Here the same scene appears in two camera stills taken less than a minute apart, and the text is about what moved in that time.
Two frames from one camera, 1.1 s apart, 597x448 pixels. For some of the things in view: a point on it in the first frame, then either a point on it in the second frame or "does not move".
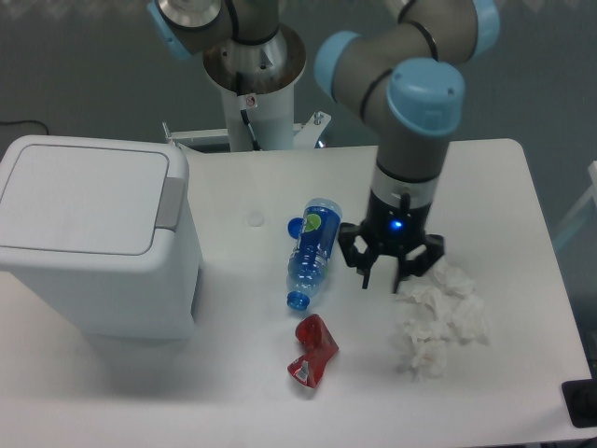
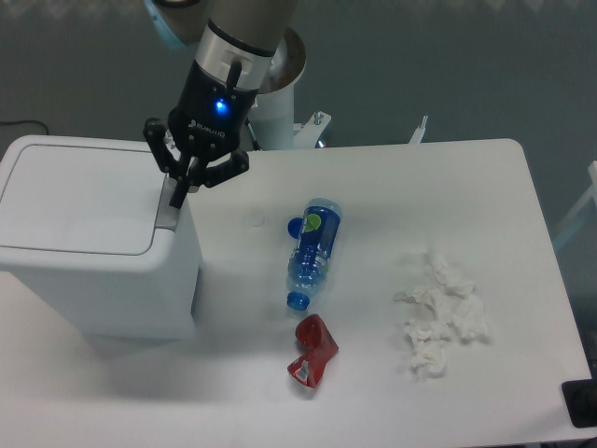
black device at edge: (580, 398) does not move
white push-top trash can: (101, 232) does not move
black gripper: (392, 227) -> (209, 112)
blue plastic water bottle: (309, 259) does not move
